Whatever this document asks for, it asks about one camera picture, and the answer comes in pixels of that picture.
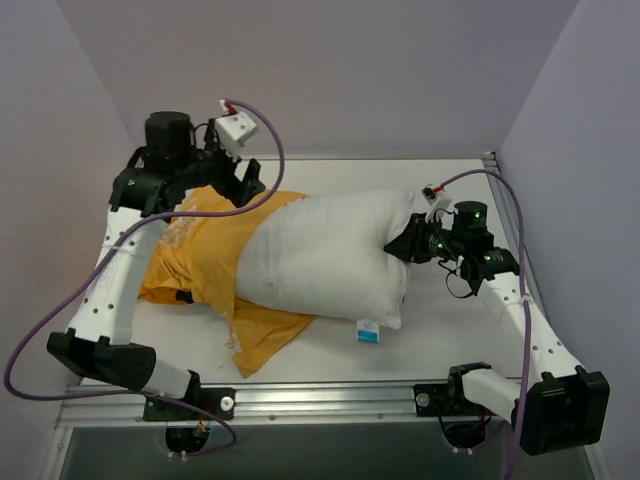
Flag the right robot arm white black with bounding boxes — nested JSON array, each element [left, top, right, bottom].
[[384, 201, 610, 456]]

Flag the aluminium front frame rail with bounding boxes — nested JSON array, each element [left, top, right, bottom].
[[54, 374, 596, 429]]

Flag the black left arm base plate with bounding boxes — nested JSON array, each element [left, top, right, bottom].
[[142, 387, 236, 422]]

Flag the blue white pillow label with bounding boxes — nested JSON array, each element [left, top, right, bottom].
[[356, 320, 380, 344]]

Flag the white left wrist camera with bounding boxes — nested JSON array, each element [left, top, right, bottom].
[[214, 112, 258, 159]]

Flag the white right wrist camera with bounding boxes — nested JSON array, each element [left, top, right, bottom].
[[421, 184, 452, 222]]

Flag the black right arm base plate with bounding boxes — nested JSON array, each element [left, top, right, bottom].
[[413, 380, 502, 418]]

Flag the white pillow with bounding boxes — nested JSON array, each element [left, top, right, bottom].
[[236, 190, 415, 329]]

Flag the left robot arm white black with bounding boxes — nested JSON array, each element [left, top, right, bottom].
[[47, 107, 265, 419]]

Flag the aluminium back frame rail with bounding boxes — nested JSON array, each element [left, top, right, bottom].
[[249, 151, 496, 163]]

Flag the yellow Mickey Mouse pillowcase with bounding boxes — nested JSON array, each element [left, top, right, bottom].
[[138, 191, 315, 378]]

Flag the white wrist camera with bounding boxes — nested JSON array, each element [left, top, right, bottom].
[[421, 184, 452, 222], [214, 112, 258, 159]]

